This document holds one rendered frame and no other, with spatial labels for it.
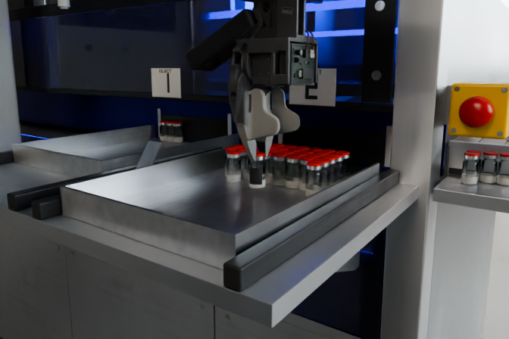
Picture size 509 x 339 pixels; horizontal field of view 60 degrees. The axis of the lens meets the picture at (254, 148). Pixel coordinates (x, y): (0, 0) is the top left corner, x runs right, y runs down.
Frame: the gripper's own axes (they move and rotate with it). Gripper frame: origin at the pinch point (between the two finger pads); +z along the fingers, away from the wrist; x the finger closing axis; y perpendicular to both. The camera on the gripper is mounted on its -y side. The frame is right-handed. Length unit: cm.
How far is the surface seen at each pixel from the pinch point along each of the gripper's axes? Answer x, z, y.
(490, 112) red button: 15.5, -5.0, 25.2
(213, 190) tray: -1.3, 6.5, -6.2
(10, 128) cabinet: 10, 5, -87
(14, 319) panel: 17, 74, -114
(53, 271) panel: 17, 49, -86
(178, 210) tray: -10.5, 6.5, -3.7
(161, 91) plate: 17.8, -5.5, -36.8
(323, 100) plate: 18.3, -5.3, 0.6
